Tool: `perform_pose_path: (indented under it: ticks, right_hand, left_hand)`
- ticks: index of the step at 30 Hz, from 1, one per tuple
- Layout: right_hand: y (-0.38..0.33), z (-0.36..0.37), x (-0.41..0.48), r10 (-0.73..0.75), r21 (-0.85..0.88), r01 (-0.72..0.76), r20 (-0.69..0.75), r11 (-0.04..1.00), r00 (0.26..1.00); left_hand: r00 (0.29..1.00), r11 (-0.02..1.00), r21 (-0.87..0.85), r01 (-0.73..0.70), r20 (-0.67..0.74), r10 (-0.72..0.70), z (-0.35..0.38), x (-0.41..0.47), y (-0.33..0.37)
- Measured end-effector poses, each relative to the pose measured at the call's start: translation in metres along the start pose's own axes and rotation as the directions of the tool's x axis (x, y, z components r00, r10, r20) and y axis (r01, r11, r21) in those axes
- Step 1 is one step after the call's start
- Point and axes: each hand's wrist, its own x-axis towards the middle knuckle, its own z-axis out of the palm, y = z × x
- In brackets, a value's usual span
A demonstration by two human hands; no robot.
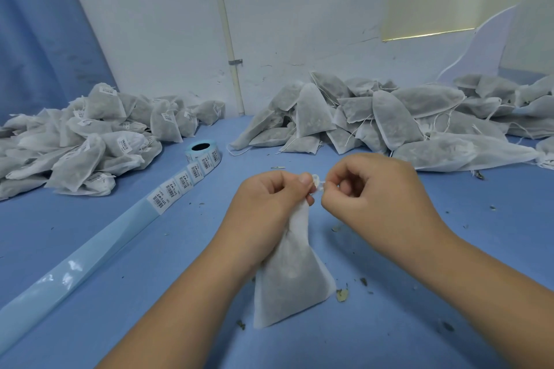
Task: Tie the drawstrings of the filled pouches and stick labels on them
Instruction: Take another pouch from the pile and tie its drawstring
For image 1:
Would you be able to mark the person's right hand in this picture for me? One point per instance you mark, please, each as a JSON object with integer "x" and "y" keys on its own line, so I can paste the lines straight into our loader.
{"x": 389, "y": 204}

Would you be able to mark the person's left hand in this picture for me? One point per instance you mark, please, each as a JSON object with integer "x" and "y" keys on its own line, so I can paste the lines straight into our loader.
{"x": 260, "y": 217}

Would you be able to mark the white herb sachet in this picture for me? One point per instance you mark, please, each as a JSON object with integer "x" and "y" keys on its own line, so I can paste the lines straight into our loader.
{"x": 290, "y": 278}

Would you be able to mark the pile of unlabelled herb bags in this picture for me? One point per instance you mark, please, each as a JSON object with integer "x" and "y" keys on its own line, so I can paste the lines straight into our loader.
{"x": 398, "y": 118}

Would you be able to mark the blue label roll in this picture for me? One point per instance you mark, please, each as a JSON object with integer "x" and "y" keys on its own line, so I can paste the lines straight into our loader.
{"x": 169, "y": 193}

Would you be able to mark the pile of labelled herb bags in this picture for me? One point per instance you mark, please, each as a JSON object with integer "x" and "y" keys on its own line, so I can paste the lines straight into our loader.
{"x": 91, "y": 139}

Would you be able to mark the person's left forearm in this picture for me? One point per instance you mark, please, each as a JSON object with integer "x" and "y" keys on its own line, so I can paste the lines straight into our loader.
{"x": 173, "y": 321}

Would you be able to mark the person's right forearm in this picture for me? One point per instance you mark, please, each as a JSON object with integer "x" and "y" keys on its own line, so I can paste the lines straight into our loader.
{"x": 498, "y": 299}

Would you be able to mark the dried herb crumb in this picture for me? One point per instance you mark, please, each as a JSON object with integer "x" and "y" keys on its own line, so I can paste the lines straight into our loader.
{"x": 342, "y": 294}

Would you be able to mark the grey pipe clamp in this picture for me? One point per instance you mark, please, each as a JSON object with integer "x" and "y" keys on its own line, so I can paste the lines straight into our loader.
{"x": 235, "y": 62}

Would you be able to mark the white curved board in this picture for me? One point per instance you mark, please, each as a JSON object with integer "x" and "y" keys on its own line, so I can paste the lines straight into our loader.
{"x": 480, "y": 49}

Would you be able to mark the large beige panel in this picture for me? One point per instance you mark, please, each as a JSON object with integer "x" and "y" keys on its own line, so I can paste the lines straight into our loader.
{"x": 532, "y": 18}

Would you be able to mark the blue curtain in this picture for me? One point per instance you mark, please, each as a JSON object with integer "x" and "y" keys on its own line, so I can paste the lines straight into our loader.
{"x": 39, "y": 27}

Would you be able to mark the white wall pipe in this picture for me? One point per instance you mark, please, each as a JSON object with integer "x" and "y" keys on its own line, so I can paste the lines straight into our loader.
{"x": 225, "y": 18}

